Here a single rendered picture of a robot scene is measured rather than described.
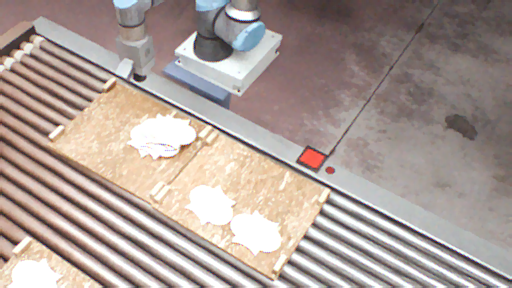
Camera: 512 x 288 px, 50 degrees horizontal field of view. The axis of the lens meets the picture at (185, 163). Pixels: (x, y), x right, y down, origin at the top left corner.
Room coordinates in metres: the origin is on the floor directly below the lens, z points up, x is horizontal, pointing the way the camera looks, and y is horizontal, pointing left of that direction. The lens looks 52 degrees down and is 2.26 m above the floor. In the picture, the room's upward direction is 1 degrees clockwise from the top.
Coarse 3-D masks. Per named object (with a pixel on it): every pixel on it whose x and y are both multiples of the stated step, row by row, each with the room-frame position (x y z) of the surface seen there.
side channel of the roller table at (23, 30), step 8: (16, 24) 1.68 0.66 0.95; (24, 24) 1.68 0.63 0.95; (32, 24) 1.68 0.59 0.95; (8, 32) 1.63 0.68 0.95; (16, 32) 1.64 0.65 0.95; (24, 32) 1.64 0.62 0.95; (32, 32) 1.67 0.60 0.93; (0, 40) 1.59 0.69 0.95; (8, 40) 1.59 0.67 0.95; (16, 40) 1.60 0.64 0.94; (24, 40) 1.63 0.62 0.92; (0, 48) 1.54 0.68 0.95; (8, 48) 1.57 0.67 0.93; (0, 56) 1.53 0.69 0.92; (8, 56) 1.56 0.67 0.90
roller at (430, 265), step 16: (32, 48) 1.58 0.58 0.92; (48, 64) 1.52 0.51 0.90; (64, 64) 1.50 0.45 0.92; (80, 80) 1.43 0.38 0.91; (96, 80) 1.42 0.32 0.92; (336, 208) 0.90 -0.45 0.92; (352, 224) 0.85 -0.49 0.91; (368, 224) 0.85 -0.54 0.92; (368, 240) 0.81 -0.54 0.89; (384, 240) 0.80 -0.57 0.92; (400, 256) 0.76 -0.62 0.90; (416, 256) 0.75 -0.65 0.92; (432, 272) 0.71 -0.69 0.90; (448, 272) 0.70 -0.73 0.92
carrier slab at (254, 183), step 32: (192, 160) 1.06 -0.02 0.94; (224, 160) 1.06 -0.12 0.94; (256, 160) 1.06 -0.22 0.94; (224, 192) 0.94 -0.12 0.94; (256, 192) 0.94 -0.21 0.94; (288, 192) 0.94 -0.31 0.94; (320, 192) 0.95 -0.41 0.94; (192, 224) 0.82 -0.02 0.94; (288, 224) 0.83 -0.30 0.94; (256, 256) 0.73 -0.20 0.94; (288, 256) 0.73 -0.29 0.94
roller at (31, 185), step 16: (0, 160) 1.05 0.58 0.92; (16, 176) 0.99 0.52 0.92; (32, 192) 0.94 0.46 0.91; (48, 192) 0.93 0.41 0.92; (64, 208) 0.88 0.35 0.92; (80, 224) 0.83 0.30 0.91; (96, 224) 0.82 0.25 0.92; (112, 240) 0.77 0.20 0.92; (128, 256) 0.73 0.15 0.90; (144, 256) 0.72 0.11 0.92; (160, 272) 0.68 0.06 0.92; (176, 272) 0.68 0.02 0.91
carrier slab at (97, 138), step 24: (120, 96) 1.33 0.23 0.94; (144, 96) 1.33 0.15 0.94; (72, 120) 1.21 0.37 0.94; (96, 120) 1.21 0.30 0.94; (120, 120) 1.22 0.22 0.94; (144, 120) 1.22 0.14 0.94; (192, 120) 1.22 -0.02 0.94; (48, 144) 1.10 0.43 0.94; (72, 144) 1.11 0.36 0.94; (96, 144) 1.11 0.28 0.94; (120, 144) 1.11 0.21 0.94; (192, 144) 1.12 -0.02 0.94; (96, 168) 1.01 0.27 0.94; (120, 168) 1.02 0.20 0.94; (144, 168) 1.02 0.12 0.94; (168, 168) 1.02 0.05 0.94; (144, 192) 0.93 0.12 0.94
